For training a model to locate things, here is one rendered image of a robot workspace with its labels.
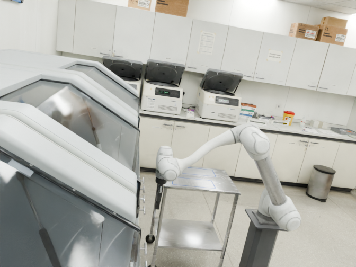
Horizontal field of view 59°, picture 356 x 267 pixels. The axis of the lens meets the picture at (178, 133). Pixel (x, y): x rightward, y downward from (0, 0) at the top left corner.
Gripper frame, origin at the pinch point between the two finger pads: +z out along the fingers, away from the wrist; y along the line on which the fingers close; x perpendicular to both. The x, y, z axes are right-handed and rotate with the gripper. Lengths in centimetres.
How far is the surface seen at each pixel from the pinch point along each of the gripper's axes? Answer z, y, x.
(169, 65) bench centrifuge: -73, -250, 21
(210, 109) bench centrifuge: -23, -230, 85
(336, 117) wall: -26, -291, 320
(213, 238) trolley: 52, -41, 59
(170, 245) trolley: 52, -28, 20
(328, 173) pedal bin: 38, -191, 262
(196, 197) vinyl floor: 81, -167, 71
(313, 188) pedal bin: 67, -197, 250
